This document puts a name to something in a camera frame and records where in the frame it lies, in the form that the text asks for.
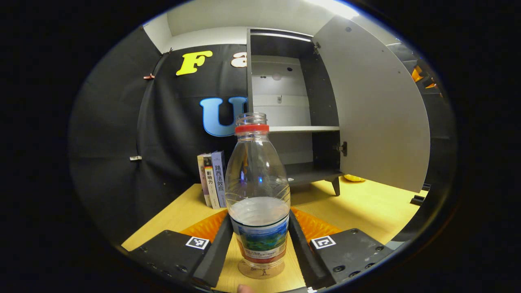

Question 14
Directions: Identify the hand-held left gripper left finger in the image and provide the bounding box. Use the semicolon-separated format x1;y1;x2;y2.
122;210;234;289

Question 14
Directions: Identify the beige book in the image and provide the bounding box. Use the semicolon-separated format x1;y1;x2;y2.
197;154;212;207

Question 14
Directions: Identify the blue book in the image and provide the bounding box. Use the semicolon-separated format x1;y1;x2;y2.
211;151;227;208

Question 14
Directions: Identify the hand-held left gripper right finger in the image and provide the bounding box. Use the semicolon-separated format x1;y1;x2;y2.
288;208;394;290

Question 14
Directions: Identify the clear plastic bottle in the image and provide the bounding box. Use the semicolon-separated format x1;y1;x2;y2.
224;113;291;270

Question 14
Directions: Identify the beige cabinet door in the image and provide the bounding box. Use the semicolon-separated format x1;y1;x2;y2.
313;15;431;193

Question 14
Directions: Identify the black backdrop cloth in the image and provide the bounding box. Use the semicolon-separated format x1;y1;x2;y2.
69;26;458;247

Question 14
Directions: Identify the white and black book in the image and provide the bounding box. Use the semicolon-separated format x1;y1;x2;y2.
203;153;221;210

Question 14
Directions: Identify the dark grey cabinet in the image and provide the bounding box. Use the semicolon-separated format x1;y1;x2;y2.
246;28;346;197

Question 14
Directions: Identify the grey cabinet shelf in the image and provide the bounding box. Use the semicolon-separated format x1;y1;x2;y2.
269;126;340;133

